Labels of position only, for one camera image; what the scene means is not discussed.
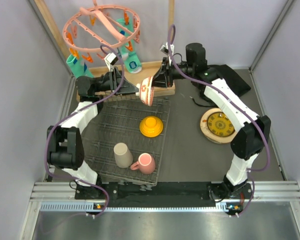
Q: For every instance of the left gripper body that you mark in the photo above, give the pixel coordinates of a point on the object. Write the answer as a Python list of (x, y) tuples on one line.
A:
[(109, 82)]

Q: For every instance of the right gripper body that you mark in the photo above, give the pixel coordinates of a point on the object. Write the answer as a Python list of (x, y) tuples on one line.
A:
[(173, 73)]

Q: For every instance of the white orange patterned bowl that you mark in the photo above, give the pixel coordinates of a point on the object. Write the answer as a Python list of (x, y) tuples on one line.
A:
[(146, 91)]

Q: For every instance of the yellow patterned small plate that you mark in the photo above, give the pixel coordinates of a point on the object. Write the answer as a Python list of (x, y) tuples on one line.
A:
[(220, 125)]

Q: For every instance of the beige bird plate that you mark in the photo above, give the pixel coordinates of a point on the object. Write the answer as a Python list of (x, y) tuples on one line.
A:
[(209, 135)]

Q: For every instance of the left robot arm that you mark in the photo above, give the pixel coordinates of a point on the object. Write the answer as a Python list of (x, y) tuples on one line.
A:
[(64, 146)]

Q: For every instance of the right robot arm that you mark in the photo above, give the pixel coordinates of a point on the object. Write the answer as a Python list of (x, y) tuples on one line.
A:
[(220, 84)]

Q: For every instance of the mint green blue sock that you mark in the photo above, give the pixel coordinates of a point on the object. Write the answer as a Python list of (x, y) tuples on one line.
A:
[(78, 67)]

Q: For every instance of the yellow ribbed bowl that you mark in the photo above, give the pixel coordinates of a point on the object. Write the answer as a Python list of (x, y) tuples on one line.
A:
[(151, 126)]

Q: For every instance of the pink round clothes hanger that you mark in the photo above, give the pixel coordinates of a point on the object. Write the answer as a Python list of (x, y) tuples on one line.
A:
[(113, 25)]

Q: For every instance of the black cloth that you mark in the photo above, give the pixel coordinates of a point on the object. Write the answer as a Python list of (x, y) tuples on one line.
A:
[(232, 79)]

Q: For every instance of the beige tumbler cup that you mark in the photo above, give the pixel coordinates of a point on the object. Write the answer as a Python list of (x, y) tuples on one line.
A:
[(122, 155)]

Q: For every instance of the pink mug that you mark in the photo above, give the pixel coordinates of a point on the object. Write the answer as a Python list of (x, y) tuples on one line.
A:
[(145, 164)]

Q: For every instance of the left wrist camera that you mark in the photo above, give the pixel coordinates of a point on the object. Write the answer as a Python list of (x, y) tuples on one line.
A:
[(110, 60)]

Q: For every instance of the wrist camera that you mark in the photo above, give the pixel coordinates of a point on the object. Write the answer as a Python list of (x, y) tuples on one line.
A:
[(110, 60), (165, 49)]

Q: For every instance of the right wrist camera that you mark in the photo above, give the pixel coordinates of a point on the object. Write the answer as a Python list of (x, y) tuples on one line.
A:
[(165, 49)]

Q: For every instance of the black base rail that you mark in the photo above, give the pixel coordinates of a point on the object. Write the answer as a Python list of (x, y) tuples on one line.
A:
[(171, 194)]

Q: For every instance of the aluminium extrusion rail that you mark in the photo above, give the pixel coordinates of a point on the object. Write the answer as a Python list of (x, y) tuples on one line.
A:
[(66, 197)]

